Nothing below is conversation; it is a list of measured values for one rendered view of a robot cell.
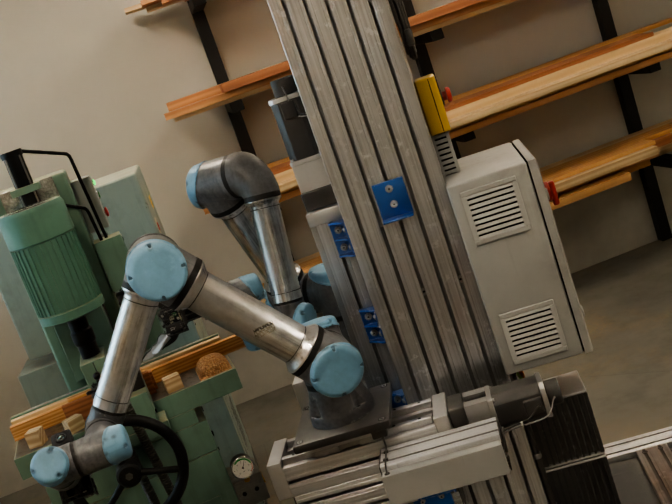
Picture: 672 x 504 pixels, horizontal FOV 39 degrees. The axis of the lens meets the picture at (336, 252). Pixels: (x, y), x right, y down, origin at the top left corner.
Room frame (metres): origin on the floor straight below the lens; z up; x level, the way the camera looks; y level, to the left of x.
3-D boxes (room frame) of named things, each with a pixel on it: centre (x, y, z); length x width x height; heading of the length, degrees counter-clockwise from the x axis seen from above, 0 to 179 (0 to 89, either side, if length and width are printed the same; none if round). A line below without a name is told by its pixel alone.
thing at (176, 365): (2.55, 0.65, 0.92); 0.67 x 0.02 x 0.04; 101
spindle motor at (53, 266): (2.54, 0.72, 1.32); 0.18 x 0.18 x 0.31
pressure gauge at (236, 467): (2.38, 0.42, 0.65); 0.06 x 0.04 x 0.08; 101
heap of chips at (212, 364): (2.51, 0.42, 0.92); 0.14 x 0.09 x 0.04; 11
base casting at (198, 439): (2.66, 0.74, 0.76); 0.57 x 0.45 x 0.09; 11
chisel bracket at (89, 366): (2.56, 0.72, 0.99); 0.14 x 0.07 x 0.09; 11
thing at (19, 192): (2.67, 0.74, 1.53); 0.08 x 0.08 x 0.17; 11
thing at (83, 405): (2.45, 0.69, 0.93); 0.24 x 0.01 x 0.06; 101
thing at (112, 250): (2.78, 0.61, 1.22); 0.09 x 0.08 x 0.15; 11
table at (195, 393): (2.44, 0.66, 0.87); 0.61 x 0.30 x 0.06; 101
